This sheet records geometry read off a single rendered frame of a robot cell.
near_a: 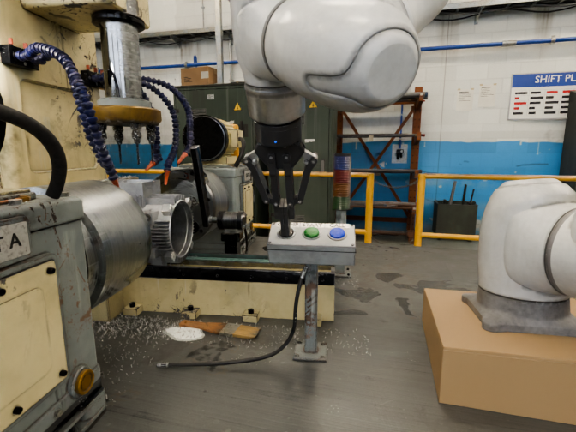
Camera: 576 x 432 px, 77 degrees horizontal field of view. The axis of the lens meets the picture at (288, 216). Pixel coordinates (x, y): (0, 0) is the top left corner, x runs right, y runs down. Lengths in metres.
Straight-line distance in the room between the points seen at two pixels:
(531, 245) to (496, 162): 5.25
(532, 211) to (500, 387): 0.30
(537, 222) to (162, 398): 0.71
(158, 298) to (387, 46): 0.87
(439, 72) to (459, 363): 5.40
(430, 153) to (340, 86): 5.46
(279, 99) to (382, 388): 0.53
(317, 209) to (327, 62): 3.65
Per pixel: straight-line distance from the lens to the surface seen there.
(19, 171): 1.06
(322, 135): 3.94
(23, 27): 1.15
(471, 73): 5.97
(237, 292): 0.97
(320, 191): 3.96
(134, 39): 1.09
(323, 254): 0.70
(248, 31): 0.50
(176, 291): 1.02
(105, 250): 0.70
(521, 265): 0.76
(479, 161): 5.92
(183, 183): 1.25
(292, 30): 0.41
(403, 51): 0.37
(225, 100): 4.30
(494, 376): 0.73
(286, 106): 0.54
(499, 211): 0.78
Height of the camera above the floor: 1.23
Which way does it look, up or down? 10 degrees down
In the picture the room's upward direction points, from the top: straight up
